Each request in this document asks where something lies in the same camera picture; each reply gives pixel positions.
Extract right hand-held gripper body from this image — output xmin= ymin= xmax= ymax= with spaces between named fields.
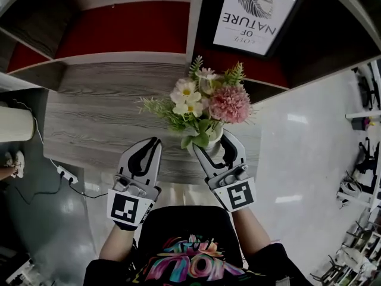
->
xmin=204 ymin=164 xmax=257 ymax=213

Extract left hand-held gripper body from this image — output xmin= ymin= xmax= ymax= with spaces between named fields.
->
xmin=106 ymin=173 xmax=162 ymax=228

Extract white ceramic vase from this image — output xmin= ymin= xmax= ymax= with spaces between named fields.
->
xmin=186 ymin=123 xmax=227 ymax=160

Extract pink and white artificial flowers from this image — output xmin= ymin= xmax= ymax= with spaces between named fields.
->
xmin=135 ymin=55 xmax=258 ymax=150

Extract person's right forearm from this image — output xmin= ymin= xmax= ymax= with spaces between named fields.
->
xmin=231 ymin=209 xmax=273 ymax=263

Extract person's left forearm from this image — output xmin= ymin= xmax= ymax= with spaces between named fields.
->
xmin=99 ymin=225 xmax=140 ymax=263

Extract grey wooden shelf desk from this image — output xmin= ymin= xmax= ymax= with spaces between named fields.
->
xmin=0 ymin=0 xmax=381 ymax=187

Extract wooden shelf unit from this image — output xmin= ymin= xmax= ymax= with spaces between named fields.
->
xmin=0 ymin=0 xmax=381 ymax=105

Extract white table with equipment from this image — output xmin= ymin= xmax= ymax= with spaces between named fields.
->
xmin=345 ymin=61 xmax=381 ymax=211

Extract black wristband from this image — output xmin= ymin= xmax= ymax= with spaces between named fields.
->
xmin=114 ymin=218 xmax=139 ymax=232

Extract white power strip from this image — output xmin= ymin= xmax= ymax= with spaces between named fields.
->
xmin=56 ymin=165 xmax=79 ymax=185

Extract person's black printed t-shirt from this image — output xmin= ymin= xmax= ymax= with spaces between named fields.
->
xmin=85 ymin=206 xmax=313 ymax=286

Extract large white ribbed cylinder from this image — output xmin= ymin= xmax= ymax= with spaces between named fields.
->
xmin=0 ymin=105 xmax=36 ymax=142

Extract group of black metal chairs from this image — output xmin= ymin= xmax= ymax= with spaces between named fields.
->
xmin=309 ymin=219 xmax=381 ymax=286

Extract black office chair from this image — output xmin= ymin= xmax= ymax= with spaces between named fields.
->
xmin=355 ymin=137 xmax=380 ymax=176

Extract black framed leaf print picture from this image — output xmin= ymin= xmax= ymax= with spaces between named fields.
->
xmin=205 ymin=0 xmax=305 ymax=59

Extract short black power cable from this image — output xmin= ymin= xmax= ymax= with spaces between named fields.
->
xmin=70 ymin=181 xmax=110 ymax=200

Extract long black power cable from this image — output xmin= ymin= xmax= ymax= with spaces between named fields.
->
xmin=8 ymin=176 xmax=72 ymax=206

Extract white power cable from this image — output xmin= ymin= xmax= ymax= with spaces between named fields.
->
xmin=13 ymin=98 xmax=60 ymax=170

